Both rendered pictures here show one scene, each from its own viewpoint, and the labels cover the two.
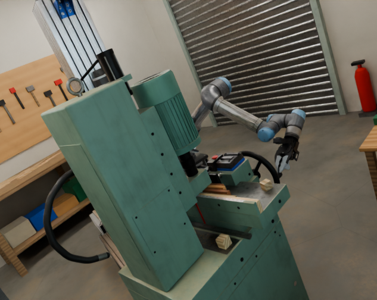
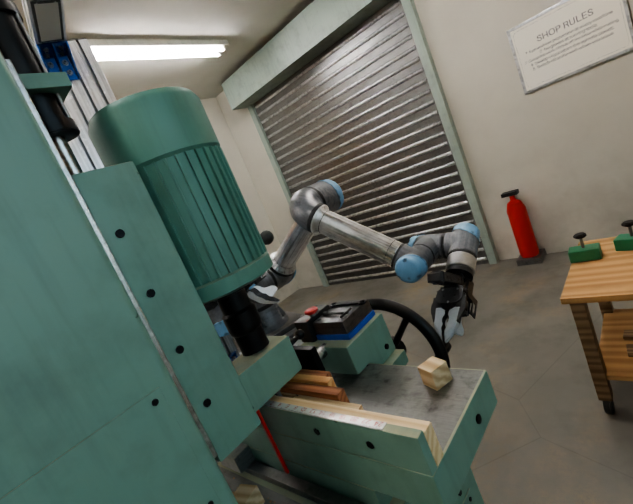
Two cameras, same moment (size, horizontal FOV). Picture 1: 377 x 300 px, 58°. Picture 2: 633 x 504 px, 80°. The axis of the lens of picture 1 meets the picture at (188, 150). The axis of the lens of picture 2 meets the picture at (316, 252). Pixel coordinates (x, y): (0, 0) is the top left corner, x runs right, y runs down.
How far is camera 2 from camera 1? 0.73 m
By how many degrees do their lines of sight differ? 11
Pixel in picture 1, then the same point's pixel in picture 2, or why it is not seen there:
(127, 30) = not seen: hidden behind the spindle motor
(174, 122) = (195, 211)
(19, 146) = not seen: hidden behind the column
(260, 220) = (439, 489)
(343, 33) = (487, 157)
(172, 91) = (190, 132)
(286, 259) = not seen: outside the picture
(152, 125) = (120, 211)
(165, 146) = (163, 272)
